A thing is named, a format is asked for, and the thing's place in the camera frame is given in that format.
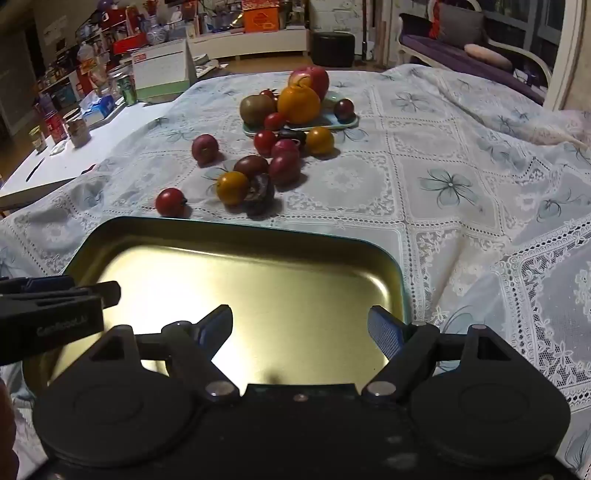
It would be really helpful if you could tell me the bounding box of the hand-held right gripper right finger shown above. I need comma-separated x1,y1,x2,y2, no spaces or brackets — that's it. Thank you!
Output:
362,305,513,398

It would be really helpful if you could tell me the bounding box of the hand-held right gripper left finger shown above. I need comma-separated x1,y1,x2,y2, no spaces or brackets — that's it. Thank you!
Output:
88,305,242,400

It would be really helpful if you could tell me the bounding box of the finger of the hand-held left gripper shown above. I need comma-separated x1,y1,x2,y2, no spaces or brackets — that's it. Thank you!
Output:
0,275,122,309

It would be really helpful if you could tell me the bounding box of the golden metal tray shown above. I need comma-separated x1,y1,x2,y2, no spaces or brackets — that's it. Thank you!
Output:
23,217,410,398

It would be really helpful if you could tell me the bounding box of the yellow cherry tomato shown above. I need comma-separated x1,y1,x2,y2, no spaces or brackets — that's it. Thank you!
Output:
305,127,335,156
216,171,250,206

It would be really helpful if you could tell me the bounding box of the magenta cherry tomato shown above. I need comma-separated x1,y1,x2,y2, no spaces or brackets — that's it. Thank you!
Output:
191,134,220,165

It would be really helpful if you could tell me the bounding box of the pink red cherry tomato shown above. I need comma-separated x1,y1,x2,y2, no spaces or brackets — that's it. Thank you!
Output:
271,139,301,160

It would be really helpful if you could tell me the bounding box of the person's left forearm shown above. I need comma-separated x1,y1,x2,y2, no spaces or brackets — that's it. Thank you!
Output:
0,378,19,480

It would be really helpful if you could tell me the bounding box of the white lace floral tablecloth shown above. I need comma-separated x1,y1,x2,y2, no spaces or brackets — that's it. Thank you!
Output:
0,62,591,480

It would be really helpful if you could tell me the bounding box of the red can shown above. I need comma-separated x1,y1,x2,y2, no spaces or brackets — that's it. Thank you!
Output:
45,113,69,144

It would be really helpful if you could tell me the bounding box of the dark brown cherry tomato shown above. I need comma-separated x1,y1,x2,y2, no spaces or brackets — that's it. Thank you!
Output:
233,155,269,181

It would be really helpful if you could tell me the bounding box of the purple red cherry tomato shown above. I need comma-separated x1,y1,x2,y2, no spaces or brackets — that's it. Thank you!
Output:
269,151,302,186

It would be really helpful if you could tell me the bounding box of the blue tissue pack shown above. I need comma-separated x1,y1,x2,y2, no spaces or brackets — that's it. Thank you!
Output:
81,92,116,126

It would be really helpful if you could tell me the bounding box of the green drink can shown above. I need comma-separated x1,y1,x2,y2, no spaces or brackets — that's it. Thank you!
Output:
117,74,138,106

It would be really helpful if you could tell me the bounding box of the black cherry tomato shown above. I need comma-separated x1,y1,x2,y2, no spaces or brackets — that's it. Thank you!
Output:
277,129,308,148

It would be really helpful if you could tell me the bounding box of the light green plate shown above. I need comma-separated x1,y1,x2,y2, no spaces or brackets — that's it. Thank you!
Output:
242,90,360,139

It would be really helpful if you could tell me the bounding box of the brown kiwi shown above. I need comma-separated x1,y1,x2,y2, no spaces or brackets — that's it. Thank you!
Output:
239,93,278,127

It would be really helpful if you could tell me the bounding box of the white desk calendar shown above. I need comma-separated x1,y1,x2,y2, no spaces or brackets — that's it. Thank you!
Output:
131,39,198,101

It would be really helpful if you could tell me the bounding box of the orange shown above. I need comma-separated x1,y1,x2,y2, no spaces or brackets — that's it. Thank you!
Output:
277,85,321,124

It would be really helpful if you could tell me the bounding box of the red apple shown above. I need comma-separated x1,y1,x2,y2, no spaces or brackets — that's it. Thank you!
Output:
288,66,330,101

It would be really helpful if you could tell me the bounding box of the blue and white vase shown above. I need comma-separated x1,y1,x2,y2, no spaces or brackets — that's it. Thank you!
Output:
147,18,170,46

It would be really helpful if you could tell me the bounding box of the black ottoman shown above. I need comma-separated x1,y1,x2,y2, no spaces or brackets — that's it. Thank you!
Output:
311,31,356,68

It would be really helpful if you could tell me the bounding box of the pink pillow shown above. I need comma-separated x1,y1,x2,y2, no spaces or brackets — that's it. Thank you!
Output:
464,44,513,71

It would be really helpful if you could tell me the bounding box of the orange box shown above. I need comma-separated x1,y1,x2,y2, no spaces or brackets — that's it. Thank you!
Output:
242,7,281,33

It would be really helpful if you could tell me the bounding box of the grey cushion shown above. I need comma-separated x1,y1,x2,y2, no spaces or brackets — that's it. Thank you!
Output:
436,2,485,47

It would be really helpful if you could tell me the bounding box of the purple sofa with white frame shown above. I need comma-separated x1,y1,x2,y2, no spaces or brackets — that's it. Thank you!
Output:
399,0,555,107

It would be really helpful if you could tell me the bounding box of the white door frame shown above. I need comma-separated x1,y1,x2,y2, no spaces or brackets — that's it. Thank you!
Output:
549,0,588,112

